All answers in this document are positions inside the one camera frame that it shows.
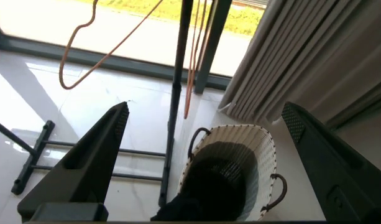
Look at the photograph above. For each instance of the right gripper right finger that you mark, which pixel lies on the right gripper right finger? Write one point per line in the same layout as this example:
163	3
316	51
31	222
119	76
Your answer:
339	174

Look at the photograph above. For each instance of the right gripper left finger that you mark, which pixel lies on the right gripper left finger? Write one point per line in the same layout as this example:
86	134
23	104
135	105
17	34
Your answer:
90	183

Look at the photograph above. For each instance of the pink clothes hanger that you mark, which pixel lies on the pink clothes hanger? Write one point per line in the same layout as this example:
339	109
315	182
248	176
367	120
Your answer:
115	47
190	77

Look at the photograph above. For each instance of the white laundry basket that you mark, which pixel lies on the white laundry basket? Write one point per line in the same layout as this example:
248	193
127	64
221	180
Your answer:
240	133

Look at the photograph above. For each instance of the black clothes rack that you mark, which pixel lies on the black clothes rack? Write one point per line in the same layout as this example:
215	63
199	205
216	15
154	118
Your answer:
177	77

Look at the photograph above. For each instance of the black garment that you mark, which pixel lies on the black garment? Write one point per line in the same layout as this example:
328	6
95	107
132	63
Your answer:
209	193

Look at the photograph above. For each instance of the beige curtain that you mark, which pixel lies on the beige curtain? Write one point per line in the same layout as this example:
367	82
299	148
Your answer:
302	56

